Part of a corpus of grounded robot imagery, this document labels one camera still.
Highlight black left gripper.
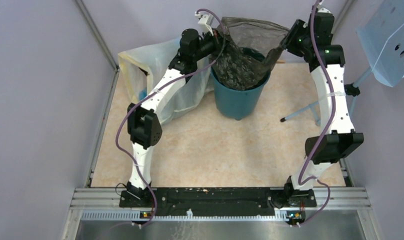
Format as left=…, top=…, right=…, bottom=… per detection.
left=192, top=27, right=235, bottom=62

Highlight black plastic trash bag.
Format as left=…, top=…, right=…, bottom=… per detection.
left=211, top=17, right=290, bottom=91

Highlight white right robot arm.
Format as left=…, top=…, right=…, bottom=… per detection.
left=280, top=7, right=364, bottom=206

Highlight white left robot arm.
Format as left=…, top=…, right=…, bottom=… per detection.
left=126, top=28, right=226, bottom=207

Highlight teal plastic trash bin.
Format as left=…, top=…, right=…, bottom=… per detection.
left=211, top=63, right=271, bottom=121

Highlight white translucent trash bag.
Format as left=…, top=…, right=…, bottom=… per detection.
left=118, top=38, right=214, bottom=125

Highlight light blue tripod stand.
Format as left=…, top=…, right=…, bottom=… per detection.
left=280, top=66, right=373, bottom=127

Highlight perforated light blue metal panel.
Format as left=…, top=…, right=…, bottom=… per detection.
left=356, top=0, right=404, bottom=87

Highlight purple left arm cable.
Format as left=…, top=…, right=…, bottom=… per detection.
left=114, top=8, right=227, bottom=228

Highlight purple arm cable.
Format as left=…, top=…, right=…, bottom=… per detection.
left=293, top=0, right=338, bottom=227
left=114, top=8, right=227, bottom=228

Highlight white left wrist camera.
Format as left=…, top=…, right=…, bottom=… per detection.
left=194, top=12, right=214, bottom=36

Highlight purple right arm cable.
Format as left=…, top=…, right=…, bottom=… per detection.
left=293, top=0, right=338, bottom=227

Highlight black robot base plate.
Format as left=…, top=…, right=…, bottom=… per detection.
left=119, top=183, right=317, bottom=217

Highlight aluminium frame rails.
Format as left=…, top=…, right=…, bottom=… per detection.
left=307, top=62, right=372, bottom=213

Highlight white slotted cable duct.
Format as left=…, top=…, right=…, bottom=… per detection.
left=81, top=210, right=303, bottom=222

